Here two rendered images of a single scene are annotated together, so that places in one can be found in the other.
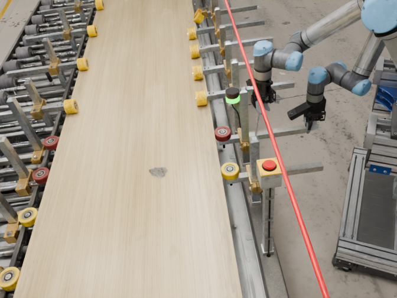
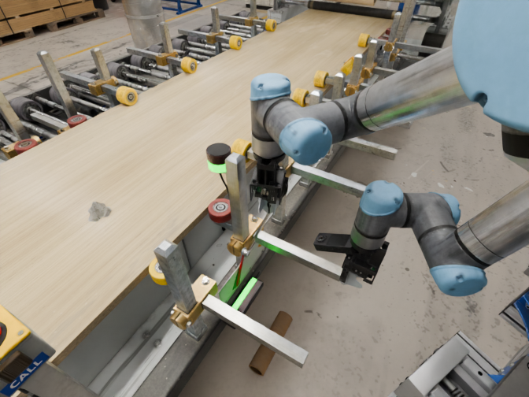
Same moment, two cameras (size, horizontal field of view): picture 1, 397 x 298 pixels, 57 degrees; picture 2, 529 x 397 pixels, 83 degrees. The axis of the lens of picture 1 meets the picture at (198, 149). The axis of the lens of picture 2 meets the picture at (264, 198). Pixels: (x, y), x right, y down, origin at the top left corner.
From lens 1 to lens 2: 112 cm
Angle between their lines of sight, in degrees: 20
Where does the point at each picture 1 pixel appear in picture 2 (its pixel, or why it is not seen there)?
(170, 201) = (55, 260)
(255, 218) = (169, 358)
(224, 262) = not seen: outside the picture
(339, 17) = (448, 62)
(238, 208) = not seen: hidden behind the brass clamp
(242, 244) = (138, 377)
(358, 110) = (512, 282)
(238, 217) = (175, 334)
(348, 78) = (439, 241)
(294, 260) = not seen: outside the picture
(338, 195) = (395, 375)
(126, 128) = (142, 143)
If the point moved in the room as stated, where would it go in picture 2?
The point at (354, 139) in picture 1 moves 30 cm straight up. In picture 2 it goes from (475, 316) to (506, 287)
